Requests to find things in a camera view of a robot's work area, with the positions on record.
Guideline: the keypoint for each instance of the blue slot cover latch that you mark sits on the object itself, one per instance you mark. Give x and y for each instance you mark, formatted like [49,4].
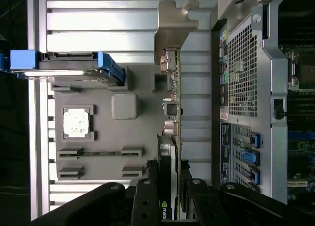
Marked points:
[256,141]
[256,174]
[249,157]

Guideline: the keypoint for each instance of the green RAM stick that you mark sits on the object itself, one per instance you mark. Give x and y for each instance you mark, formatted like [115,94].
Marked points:
[101,153]

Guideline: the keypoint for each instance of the white expansion slot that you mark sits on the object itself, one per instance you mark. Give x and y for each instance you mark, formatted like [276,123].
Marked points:
[297,184]

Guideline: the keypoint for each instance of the green motherboard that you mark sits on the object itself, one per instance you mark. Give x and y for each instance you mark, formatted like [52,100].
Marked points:
[300,149]

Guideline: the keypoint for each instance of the blue expansion slot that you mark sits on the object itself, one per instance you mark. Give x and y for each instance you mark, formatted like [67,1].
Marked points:
[301,136]

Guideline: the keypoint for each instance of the hard disk in blue carrier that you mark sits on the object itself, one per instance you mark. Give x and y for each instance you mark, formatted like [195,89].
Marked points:
[73,71]

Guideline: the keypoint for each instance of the CPU socket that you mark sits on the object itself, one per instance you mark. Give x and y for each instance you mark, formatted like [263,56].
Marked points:
[304,68]

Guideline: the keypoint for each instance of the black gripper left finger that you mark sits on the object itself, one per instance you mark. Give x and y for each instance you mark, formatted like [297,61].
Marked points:
[145,203]

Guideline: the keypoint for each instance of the open PC case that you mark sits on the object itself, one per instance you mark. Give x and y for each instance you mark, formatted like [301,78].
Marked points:
[242,75]

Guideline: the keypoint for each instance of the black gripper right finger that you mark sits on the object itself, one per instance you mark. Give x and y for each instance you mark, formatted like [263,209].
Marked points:
[204,206]

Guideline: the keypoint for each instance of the silver CPU chip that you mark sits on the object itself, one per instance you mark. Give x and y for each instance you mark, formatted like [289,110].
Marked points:
[76,123]

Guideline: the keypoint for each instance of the grey parts rack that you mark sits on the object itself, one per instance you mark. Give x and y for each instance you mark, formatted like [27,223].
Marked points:
[105,137]

